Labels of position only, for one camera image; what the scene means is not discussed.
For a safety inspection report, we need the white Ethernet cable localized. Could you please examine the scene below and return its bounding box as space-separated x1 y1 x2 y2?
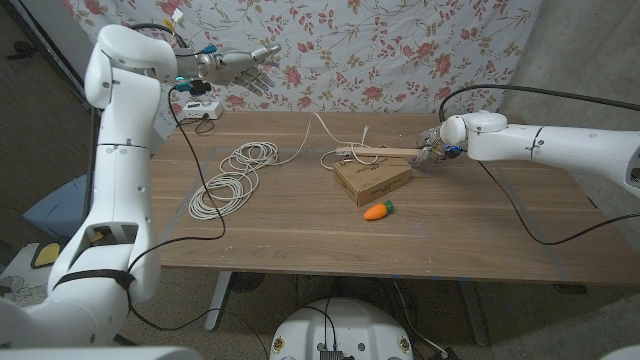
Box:
188 112 380 222

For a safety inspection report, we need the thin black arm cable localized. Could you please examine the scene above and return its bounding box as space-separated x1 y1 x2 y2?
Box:
124 87 271 360
477 159 640 247

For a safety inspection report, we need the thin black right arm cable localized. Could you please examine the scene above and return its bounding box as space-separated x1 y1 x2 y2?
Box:
477 159 640 247

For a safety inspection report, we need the white robot torso base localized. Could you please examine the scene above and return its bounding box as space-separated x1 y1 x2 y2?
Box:
269 297 415 360

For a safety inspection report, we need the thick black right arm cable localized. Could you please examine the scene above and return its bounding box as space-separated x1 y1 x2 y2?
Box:
438 83 640 124

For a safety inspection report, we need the floral backdrop cloth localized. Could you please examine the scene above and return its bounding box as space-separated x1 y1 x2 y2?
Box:
59 0 545 141

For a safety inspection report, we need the black door handle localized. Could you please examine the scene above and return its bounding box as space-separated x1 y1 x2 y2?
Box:
7 40 39 61

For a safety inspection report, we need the brown cardboard package box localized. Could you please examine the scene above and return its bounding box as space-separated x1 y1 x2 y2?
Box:
333 155 414 208

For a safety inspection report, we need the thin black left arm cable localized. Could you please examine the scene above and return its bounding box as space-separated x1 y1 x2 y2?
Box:
124 87 271 360

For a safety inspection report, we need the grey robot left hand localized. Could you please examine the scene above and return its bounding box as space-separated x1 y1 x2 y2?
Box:
195 43 283 97

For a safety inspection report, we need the blue padded stool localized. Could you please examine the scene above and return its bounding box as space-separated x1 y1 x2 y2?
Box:
22 174 91 240

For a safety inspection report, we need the yellow and black slipper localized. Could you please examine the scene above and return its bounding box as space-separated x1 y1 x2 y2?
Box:
30 240 64 270

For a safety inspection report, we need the metal table leg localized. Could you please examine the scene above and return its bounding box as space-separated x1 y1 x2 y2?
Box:
204 271 234 331
458 280 491 347

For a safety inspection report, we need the black power strip cord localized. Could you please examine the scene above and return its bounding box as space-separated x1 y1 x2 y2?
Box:
175 117 216 135

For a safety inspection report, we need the wooden stick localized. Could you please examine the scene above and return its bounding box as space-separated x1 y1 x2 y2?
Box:
335 145 426 160

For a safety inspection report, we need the orange toy carrot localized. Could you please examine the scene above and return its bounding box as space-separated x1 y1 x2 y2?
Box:
363 200 395 222

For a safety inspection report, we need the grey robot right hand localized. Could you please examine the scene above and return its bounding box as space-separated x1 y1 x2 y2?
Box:
412 125 454 165

